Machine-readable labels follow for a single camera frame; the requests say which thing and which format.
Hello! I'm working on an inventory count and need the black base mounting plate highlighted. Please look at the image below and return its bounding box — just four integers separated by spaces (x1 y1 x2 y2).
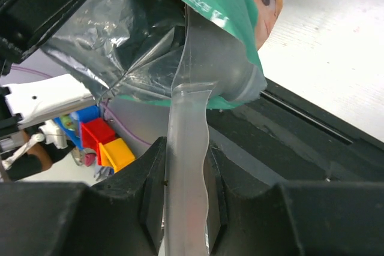
207 82 383 184

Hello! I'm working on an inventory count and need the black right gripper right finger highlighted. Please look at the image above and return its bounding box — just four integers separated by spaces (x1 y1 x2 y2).
204 145 383 255

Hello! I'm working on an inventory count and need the clear plastic scoop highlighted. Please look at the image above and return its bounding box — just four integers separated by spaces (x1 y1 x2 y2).
164 7 266 255

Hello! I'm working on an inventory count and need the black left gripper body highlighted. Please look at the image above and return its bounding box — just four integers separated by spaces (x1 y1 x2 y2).
1 0 86 64

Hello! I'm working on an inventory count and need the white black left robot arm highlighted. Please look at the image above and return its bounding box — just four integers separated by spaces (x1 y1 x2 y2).
1 0 92 127

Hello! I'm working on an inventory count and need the blue plastic bin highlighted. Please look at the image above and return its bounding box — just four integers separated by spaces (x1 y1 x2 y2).
54 105 100 150

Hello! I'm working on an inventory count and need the yellow plastic bin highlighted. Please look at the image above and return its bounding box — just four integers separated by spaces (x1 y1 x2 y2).
99 138 136 173

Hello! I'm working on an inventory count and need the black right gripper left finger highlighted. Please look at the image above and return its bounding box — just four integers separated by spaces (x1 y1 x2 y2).
1 137 166 255

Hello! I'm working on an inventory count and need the green white dog food bag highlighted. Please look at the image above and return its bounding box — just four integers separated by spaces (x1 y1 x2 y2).
42 0 285 109

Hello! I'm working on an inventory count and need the red plastic bin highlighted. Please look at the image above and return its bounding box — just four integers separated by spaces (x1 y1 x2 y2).
80 118 116 165

